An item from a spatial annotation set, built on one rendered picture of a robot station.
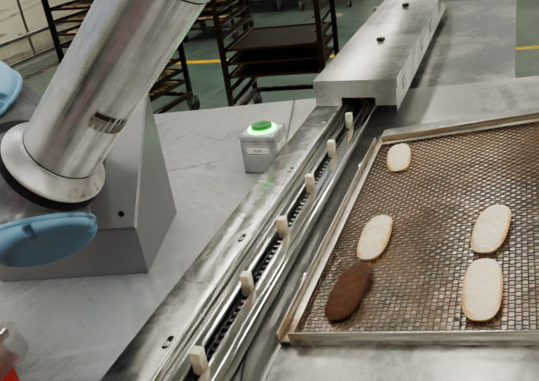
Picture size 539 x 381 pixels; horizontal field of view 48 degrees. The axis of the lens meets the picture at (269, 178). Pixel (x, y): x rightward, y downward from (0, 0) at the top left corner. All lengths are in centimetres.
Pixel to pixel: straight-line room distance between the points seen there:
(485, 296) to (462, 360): 8
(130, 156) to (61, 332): 27
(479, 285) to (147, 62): 38
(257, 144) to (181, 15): 60
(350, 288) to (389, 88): 69
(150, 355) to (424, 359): 30
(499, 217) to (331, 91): 66
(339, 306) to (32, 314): 46
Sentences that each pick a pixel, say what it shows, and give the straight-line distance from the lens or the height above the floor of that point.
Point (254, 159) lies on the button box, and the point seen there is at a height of 85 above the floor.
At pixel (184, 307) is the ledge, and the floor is 86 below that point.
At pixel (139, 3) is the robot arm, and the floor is 123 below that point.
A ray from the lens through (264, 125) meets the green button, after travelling 113.
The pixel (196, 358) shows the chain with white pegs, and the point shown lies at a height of 86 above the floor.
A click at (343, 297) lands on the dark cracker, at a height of 91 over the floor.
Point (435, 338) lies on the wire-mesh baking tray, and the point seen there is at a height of 92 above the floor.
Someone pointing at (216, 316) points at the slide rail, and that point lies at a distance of 74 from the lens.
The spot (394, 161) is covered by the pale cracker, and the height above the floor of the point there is 91.
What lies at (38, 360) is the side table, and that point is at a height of 82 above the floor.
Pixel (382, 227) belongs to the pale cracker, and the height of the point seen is 91.
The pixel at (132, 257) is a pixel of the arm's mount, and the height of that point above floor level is 85.
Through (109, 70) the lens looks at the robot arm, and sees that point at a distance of 57.
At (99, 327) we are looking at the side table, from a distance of 84.
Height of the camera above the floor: 130
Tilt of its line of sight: 26 degrees down
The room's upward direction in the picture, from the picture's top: 9 degrees counter-clockwise
